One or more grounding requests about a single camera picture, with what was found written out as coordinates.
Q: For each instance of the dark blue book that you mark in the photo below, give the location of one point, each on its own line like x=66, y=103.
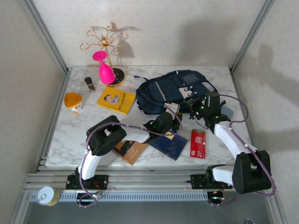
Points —
x=172, y=147

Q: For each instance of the grey-blue pencil case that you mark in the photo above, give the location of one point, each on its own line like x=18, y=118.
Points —
x=229, y=113

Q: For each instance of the red card case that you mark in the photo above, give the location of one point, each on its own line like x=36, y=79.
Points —
x=198, y=144

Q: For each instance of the navy blue backpack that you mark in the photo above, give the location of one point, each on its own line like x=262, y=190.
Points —
x=158, y=93

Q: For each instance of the brown cover book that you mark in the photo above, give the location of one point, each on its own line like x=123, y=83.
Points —
x=133, y=152

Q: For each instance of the yellow cartoon cover book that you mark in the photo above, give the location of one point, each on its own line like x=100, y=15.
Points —
x=116, y=100

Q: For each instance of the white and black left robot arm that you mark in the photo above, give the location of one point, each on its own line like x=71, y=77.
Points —
x=90, y=163

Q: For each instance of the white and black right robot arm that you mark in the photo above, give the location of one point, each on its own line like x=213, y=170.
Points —
x=227, y=137

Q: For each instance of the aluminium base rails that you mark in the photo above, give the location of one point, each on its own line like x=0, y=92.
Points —
x=149, y=179

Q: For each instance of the pink plastic goblet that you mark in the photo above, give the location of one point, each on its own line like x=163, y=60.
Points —
x=106, y=73

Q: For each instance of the small controller board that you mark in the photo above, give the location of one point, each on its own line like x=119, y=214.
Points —
x=93, y=196
x=217, y=198

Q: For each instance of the small dark spice bottle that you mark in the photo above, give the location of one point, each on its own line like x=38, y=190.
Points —
x=90, y=84

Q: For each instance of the cup with orange lid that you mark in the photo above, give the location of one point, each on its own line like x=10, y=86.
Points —
x=71, y=99

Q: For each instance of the small dark blue object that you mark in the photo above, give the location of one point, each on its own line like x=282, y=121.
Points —
x=249, y=221

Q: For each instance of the tin can with pull tab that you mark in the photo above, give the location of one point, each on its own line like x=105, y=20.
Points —
x=45, y=196

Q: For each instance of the aluminium side rail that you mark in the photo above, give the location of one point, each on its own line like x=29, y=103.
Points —
x=53, y=116
x=239, y=93

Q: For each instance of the aluminium frame post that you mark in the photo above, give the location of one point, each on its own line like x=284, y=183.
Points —
x=47, y=35
x=252, y=35

